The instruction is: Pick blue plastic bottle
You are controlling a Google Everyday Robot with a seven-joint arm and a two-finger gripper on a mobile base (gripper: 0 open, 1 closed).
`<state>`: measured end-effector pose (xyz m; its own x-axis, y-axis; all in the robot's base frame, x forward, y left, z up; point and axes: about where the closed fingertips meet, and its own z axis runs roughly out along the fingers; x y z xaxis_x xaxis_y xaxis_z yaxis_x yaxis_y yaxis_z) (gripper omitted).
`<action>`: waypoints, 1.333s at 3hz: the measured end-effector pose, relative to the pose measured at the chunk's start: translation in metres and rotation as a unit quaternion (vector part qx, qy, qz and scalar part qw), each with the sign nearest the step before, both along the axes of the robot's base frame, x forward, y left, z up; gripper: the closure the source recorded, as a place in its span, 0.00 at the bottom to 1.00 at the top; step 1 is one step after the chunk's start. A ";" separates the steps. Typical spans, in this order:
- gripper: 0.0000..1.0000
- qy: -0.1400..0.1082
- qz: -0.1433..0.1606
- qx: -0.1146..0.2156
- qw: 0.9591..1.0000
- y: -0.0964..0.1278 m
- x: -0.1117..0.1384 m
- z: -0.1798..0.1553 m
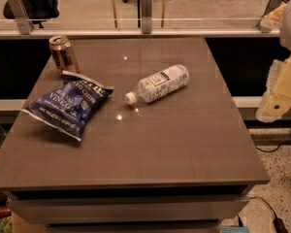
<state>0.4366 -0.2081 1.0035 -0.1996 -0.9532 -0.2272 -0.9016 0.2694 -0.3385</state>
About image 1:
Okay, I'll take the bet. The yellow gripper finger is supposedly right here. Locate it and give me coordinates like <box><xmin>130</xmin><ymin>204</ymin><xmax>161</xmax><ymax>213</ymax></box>
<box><xmin>256</xmin><ymin>55</ymin><xmax>291</xmax><ymax>122</ymax></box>

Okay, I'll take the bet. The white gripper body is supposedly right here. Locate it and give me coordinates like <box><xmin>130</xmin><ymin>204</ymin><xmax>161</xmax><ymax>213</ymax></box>
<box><xmin>259</xmin><ymin>3</ymin><xmax>287</xmax><ymax>31</ymax></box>

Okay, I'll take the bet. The clear plastic water bottle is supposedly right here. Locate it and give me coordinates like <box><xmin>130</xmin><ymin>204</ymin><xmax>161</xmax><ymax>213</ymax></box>
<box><xmin>125</xmin><ymin>64</ymin><xmax>189</xmax><ymax>105</ymax></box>

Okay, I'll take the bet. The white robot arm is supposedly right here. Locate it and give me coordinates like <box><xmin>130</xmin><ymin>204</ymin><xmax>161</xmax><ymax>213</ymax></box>
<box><xmin>256</xmin><ymin>0</ymin><xmax>291</xmax><ymax>122</ymax></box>

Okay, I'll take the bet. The brown aluminium drink can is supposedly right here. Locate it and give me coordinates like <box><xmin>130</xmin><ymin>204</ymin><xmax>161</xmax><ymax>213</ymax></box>
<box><xmin>48</xmin><ymin>35</ymin><xmax>80</xmax><ymax>76</ymax></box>

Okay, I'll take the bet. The blue salt vinegar chip bag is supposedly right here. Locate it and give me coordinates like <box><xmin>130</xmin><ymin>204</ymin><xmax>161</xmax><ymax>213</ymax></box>
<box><xmin>22</xmin><ymin>71</ymin><xmax>113</xmax><ymax>141</ymax></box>

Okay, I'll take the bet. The glass railing panel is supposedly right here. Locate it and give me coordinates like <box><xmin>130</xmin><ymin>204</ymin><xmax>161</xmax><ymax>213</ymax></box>
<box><xmin>0</xmin><ymin>0</ymin><xmax>282</xmax><ymax>31</ymax></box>

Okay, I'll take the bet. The black office chair left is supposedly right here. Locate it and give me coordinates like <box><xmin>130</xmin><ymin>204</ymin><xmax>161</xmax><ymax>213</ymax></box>
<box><xmin>3</xmin><ymin>0</ymin><xmax>60</xmax><ymax>29</ymax></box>

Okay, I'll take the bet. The grey metal bracket right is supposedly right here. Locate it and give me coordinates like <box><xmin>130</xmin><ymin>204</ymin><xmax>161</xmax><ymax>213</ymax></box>
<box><xmin>255</xmin><ymin>0</ymin><xmax>288</xmax><ymax>34</ymax></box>

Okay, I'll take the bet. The grey metal bracket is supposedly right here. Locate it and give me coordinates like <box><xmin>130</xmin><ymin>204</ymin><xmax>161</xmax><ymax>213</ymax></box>
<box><xmin>141</xmin><ymin>0</ymin><xmax>152</xmax><ymax>34</ymax></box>
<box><xmin>255</xmin><ymin>0</ymin><xmax>288</xmax><ymax>34</ymax></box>
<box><xmin>7</xmin><ymin>0</ymin><xmax>33</xmax><ymax>35</ymax></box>

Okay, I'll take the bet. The grey metal bracket centre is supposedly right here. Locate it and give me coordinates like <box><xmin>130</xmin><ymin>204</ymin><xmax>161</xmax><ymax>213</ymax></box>
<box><xmin>141</xmin><ymin>0</ymin><xmax>152</xmax><ymax>34</ymax></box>

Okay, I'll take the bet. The black floor cable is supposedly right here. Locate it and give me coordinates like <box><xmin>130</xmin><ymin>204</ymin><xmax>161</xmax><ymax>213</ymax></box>
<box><xmin>248</xmin><ymin>139</ymin><xmax>291</xmax><ymax>233</ymax></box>

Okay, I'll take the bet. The grey metal bracket left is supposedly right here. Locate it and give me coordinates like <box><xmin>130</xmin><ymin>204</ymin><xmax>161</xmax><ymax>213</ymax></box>
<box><xmin>7</xmin><ymin>0</ymin><xmax>33</xmax><ymax>35</ymax></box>

